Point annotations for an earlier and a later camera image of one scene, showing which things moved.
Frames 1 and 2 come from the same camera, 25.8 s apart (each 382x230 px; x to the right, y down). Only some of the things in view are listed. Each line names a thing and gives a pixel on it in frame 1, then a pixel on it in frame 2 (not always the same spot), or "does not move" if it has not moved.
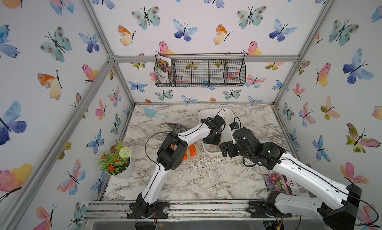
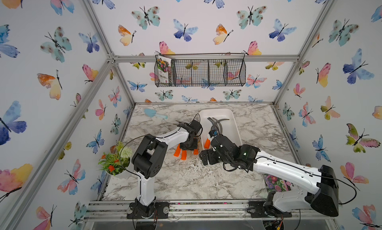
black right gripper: (230, 146) -> (209, 153)
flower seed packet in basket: (163, 63) does not move
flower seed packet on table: (276, 182) does not move
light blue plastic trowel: (152, 113) does not move
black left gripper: (216, 142) -> (195, 146)
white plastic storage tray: (226, 114) does not move
